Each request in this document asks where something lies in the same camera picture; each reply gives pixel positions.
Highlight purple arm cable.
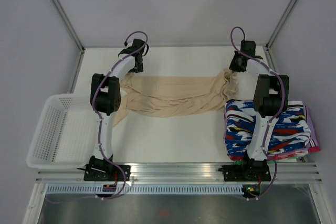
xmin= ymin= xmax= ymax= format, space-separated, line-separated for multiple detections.
xmin=230 ymin=26 xmax=287 ymax=201
xmin=45 ymin=31 xmax=149 ymax=205

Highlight folded clothes stack underneath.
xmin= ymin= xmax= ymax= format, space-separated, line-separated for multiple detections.
xmin=223 ymin=99 xmax=321 ymax=162

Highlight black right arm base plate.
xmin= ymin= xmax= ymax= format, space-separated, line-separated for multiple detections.
xmin=218 ymin=164 xmax=271 ymax=182

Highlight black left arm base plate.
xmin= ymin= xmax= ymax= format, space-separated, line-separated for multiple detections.
xmin=83 ymin=165 xmax=131 ymax=182

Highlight white perforated plastic basket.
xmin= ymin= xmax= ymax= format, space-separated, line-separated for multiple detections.
xmin=26 ymin=94 xmax=96 ymax=170

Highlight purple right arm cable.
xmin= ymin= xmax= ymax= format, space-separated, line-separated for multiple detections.
xmin=230 ymin=26 xmax=287 ymax=201

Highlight white slotted cable duct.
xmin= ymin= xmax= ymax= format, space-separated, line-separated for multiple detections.
xmin=47 ymin=184 xmax=243 ymax=195

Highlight blue patterned folded trousers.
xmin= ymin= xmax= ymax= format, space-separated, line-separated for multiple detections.
xmin=223 ymin=99 xmax=316 ymax=161

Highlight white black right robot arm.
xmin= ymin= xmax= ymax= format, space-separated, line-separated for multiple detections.
xmin=230 ymin=39 xmax=289 ymax=162

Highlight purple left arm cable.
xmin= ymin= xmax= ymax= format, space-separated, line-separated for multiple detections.
xmin=45 ymin=31 xmax=149 ymax=205

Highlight left aluminium frame post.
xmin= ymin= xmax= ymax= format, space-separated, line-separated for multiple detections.
xmin=50 ymin=0 xmax=85 ymax=53

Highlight aluminium mounting rail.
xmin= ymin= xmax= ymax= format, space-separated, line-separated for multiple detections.
xmin=35 ymin=162 xmax=322 ymax=184

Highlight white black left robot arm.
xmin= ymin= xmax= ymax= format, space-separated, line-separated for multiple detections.
xmin=90 ymin=39 xmax=149 ymax=180

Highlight aluminium frame post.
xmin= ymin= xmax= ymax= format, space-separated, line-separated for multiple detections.
xmin=50 ymin=0 xmax=85 ymax=53
xmin=266 ymin=0 xmax=299 ymax=51

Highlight beige trousers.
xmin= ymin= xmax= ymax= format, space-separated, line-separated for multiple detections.
xmin=113 ymin=69 xmax=238 ymax=126

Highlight right aluminium frame post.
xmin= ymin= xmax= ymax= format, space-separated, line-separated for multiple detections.
xmin=266 ymin=0 xmax=299 ymax=51

